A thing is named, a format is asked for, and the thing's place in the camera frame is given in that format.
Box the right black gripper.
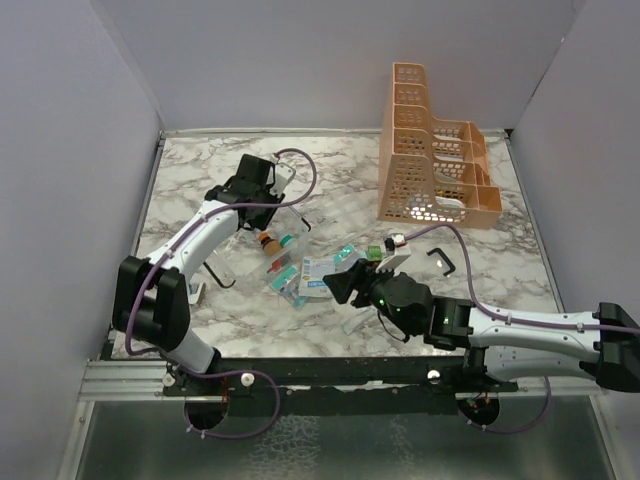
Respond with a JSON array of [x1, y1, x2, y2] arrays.
[[324, 256, 416, 336]]

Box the silver teal-header packet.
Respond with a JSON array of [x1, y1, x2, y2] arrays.
[[334, 244, 366, 272]]

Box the white blue wipes pack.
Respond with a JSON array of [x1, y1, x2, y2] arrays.
[[298, 257, 335, 298]]

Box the teal bandage packet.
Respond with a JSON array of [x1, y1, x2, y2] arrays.
[[270, 265, 307, 310]]

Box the brown orange-cap medicine bottle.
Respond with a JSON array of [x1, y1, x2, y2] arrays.
[[258, 232, 282, 257]]

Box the clear first aid box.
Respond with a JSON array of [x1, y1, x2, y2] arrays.
[[208, 207, 312, 292]]

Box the white green-label bottle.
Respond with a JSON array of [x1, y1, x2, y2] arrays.
[[280, 234, 305, 252]]

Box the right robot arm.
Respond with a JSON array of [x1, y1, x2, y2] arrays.
[[323, 259, 639, 393]]

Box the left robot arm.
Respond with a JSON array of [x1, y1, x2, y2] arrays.
[[112, 154, 295, 395]]

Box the flat teal strip packet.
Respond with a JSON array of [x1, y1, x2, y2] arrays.
[[341, 308, 374, 335]]

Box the small green box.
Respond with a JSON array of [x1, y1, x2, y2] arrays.
[[366, 245, 383, 262]]

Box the small white clip piece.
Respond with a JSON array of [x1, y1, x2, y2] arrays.
[[187, 282, 206, 305]]

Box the orange plastic file rack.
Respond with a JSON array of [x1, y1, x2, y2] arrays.
[[377, 62, 503, 230]]

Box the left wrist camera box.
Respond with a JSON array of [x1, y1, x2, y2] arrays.
[[270, 156, 296, 196]]

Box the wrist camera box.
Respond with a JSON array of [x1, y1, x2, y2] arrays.
[[376, 233, 411, 272], [270, 156, 296, 196]]

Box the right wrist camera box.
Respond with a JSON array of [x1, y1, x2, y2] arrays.
[[376, 233, 411, 272]]

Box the black box handle left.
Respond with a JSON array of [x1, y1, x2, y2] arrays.
[[207, 263, 236, 289]]

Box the black box handle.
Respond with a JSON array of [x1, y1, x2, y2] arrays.
[[427, 247, 456, 278], [207, 263, 236, 289]]

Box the black box handle right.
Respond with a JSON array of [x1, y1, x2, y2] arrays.
[[427, 247, 456, 278]]

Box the black front frame bar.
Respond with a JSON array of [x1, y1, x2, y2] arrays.
[[163, 355, 517, 417]]

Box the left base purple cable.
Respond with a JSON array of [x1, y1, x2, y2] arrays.
[[183, 368, 284, 441]]

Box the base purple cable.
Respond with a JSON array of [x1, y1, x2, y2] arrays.
[[183, 368, 284, 441], [457, 377, 554, 435]]

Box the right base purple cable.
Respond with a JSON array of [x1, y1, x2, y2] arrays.
[[457, 377, 554, 435]]

